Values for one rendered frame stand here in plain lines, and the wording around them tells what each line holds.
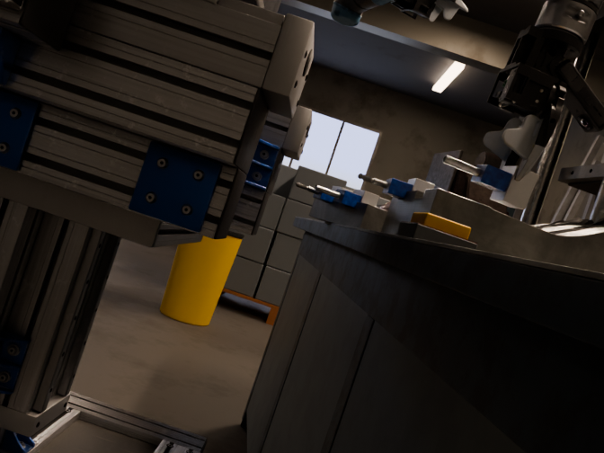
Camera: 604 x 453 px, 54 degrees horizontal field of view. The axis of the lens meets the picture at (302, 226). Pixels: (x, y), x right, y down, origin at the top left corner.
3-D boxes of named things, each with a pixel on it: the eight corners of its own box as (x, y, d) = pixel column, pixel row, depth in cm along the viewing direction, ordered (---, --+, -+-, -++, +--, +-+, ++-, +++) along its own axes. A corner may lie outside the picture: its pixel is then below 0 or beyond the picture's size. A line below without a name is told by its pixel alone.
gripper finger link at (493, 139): (466, 164, 93) (495, 108, 90) (501, 178, 93) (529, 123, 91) (472, 168, 90) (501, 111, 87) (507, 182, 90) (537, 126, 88)
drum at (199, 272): (215, 321, 391) (244, 233, 391) (211, 333, 353) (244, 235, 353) (159, 303, 388) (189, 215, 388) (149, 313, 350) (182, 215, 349)
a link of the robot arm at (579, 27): (578, 28, 90) (609, 13, 82) (566, 57, 90) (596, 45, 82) (534, 7, 89) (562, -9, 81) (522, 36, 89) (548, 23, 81)
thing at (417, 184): (356, 189, 104) (366, 160, 104) (350, 190, 109) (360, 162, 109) (425, 213, 105) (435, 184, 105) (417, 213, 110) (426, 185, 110)
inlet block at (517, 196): (442, 176, 84) (457, 140, 84) (432, 175, 89) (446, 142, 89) (525, 209, 86) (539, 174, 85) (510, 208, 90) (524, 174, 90)
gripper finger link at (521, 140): (486, 168, 84) (505, 110, 86) (523, 183, 85) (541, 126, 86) (497, 163, 81) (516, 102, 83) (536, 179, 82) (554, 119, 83)
